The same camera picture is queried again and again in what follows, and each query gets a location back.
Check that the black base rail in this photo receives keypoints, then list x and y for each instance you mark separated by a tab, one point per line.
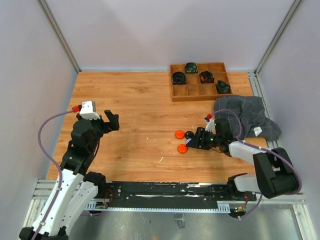
158	196

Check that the orange earbud case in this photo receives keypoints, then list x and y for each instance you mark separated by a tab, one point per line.
179	134
182	148

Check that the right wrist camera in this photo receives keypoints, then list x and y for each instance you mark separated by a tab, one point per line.
210	125

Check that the grey checked cloth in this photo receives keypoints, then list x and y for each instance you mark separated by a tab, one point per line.
246	117

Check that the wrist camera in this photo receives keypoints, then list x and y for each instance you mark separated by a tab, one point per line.
88	110
210	125

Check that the black earbud case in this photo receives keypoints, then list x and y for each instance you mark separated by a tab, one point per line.
189	134

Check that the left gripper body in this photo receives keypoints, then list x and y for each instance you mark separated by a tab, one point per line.
100	127

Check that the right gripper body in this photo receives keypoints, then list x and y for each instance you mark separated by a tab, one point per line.
209	139

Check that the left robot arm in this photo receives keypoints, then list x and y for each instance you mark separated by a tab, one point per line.
75	187

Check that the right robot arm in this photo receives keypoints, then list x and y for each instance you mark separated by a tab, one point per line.
274	175

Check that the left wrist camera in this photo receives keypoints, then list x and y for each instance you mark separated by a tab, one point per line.
88	110

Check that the wooden compartment tray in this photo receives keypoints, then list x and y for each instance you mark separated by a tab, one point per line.
199	81

